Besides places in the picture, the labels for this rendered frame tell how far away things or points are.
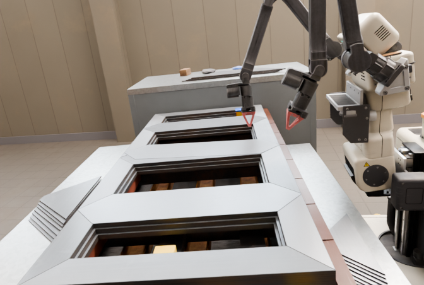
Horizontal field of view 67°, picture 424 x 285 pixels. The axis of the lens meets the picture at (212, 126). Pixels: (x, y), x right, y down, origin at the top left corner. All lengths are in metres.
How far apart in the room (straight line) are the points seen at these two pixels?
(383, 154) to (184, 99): 1.32
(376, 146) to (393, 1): 3.09
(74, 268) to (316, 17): 1.05
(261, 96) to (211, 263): 1.57
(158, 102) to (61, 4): 2.91
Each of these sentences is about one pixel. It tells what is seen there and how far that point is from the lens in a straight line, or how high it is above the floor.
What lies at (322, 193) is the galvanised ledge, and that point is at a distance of 1.45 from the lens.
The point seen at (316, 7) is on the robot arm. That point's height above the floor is 1.43.
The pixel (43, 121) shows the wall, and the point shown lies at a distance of 5.41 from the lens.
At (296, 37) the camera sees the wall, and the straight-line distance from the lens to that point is 4.17.
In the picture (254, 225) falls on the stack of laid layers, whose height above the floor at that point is 0.83.
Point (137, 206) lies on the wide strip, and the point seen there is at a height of 0.86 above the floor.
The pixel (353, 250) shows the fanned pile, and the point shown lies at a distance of 1.10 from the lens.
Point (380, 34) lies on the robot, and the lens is 1.39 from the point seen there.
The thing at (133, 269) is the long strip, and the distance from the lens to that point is 0.86.
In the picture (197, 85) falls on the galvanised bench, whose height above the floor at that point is 1.03.
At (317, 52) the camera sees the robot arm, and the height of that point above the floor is 1.28.
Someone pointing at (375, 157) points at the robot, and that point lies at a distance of 1.50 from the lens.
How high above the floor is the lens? 1.39
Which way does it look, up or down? 17 degrees down
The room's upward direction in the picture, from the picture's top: 6 degrees counter-clockwise
